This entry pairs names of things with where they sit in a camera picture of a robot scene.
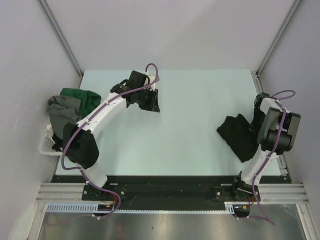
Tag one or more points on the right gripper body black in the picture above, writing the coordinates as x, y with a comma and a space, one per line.
255, 125

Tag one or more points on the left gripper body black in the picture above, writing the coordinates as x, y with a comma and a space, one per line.
145, 99

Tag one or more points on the black printed t shirt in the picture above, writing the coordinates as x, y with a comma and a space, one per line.
236, 133

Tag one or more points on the white plastic laundry basket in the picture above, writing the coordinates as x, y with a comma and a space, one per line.
46, 143

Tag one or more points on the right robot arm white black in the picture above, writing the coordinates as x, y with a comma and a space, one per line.
276, 129

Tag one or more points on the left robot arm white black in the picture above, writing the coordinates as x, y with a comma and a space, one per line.
80, 139

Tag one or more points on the green t shirt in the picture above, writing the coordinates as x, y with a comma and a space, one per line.
89, 100

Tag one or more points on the grey t shirt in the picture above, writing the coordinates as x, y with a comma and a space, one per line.
63, 110

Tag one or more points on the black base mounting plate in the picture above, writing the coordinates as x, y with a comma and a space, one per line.
166, 193

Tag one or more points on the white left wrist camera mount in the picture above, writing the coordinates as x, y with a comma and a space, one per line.
151, 78

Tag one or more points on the right aluminium frame rail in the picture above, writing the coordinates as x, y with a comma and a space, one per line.
281, 160

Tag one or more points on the right aluminium corner post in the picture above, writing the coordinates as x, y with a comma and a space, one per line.
279, 35

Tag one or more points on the aluminium corner post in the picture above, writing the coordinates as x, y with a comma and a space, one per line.
49, 15
279, 35

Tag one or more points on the left aluminium corner post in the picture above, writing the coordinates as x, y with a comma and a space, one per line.
49, 15

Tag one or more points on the grey cable duct strip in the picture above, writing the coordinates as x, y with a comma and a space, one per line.
75, 207

